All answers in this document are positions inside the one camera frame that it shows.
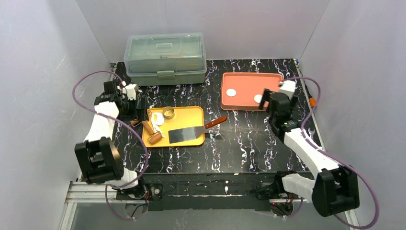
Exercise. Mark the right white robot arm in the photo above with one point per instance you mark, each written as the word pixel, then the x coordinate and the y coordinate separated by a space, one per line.
pixel 334 187

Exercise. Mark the aluminium front frame rail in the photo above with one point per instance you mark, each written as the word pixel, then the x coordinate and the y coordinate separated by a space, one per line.
pixel 91 207

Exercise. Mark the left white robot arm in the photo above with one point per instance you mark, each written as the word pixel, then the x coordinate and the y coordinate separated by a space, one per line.
pixel 99 159

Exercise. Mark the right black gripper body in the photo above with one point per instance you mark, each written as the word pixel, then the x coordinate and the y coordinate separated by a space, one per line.
pixel 265 99

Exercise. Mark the flat round white wrapper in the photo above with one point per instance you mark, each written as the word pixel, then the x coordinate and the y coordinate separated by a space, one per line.
pixel 257 98

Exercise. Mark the yellow plastic tray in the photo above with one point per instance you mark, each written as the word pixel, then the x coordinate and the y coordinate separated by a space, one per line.
pixel 188 116

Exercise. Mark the orange-red plastic tray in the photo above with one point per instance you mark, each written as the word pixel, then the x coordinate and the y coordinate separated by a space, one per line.
pixel 247 85

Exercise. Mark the white dough ball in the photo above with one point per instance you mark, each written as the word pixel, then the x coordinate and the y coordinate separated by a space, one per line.
pixel 157 119

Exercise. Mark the orange black screwdriver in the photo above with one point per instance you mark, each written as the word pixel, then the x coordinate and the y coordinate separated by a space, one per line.
pixel 312 101

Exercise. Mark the green plastic storage box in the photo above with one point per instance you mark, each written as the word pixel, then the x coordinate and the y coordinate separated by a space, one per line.
pixel 166 59

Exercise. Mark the small metal wrench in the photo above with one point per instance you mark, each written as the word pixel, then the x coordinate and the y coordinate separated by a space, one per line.
pixel 311 133

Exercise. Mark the cut round white wrapper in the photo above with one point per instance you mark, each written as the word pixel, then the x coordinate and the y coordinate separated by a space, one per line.
pixel 231 92

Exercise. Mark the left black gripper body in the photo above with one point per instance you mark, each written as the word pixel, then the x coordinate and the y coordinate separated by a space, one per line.
pixel 136 112

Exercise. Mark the metal scraper orange handle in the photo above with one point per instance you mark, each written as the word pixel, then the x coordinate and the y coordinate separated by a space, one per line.
pixel 193 132

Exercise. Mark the wooden dough roller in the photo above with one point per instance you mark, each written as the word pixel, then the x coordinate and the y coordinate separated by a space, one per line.
pixel 154 136

